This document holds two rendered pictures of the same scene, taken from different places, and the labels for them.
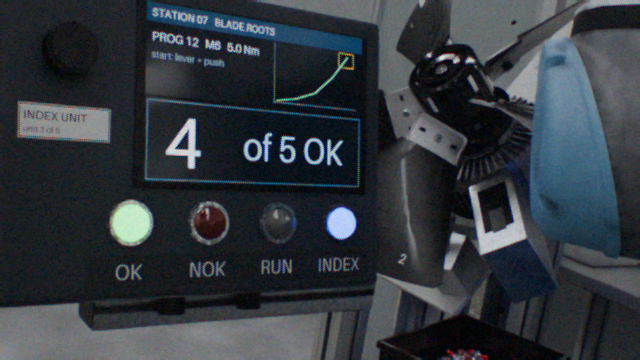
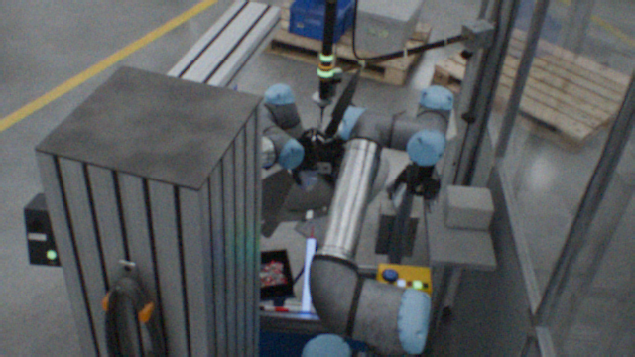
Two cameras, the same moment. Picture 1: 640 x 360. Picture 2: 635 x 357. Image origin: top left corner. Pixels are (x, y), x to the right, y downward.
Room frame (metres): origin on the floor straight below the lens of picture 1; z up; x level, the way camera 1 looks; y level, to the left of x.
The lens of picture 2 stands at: (-0.26, -1.33, 2.62)
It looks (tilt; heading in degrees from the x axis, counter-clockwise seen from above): 39 degrees down; 35
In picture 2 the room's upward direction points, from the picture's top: 5 degrees clockwise
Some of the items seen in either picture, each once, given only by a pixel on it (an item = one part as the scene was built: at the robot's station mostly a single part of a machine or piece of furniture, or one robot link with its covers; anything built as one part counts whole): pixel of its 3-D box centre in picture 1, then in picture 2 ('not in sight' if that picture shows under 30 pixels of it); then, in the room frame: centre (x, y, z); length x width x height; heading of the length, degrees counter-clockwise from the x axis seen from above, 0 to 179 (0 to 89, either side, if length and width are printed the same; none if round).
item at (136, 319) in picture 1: (241, 293); not in sight; (0.57, 0.04, 1.04); 0.24 x 0.03 x 0.03; 126
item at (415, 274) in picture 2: not in sight; (402, 288); (1.11, -0.71, 1.02); 0.16 x 0.10 x 0.11; 126
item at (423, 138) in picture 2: not in sight; (420, 137); (0.85, -0.80, 1.78); 0.11 x 0.11 x 0.08; 24
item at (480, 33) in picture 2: not in sight; (478, 34); (1.82, -0.47, 1.54); 0.10 x 0.07 x 0.09; 161
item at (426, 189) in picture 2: not in sight; (422, 171); (0.94, -0.78, 1.62); 0.09 x 0.08 x 0.12; 35
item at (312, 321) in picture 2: not in sight; (274, 318); (0.88, -0.39, 0.82); 0.90 x 0.04 x 0.08; 126
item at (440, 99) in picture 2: not in sight; (434, 114); (0.94, -0.77, 1.78); 0.09 x 0.08 x 0.11; 24
